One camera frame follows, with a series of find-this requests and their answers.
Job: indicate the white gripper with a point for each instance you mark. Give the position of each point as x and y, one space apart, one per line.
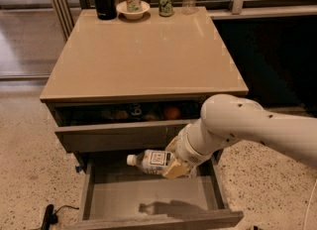
185 150

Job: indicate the blue plastic bottle white cap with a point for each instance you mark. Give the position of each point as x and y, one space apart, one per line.
151 161

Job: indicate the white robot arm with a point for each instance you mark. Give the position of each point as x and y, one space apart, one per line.
225 120

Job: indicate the orange fruit in drawer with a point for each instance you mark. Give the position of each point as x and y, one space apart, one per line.
171 113

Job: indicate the grey top drawer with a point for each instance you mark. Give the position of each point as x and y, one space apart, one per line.
88 128

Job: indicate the grey open middle drawer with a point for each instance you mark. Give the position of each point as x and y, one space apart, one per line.
118 197

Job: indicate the grey drawer cabinet beige top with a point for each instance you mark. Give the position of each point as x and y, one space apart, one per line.
154 59

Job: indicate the white ceramic bowl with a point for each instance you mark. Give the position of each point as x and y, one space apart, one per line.
133 15

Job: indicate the green drink can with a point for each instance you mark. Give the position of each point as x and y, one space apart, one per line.
165 8

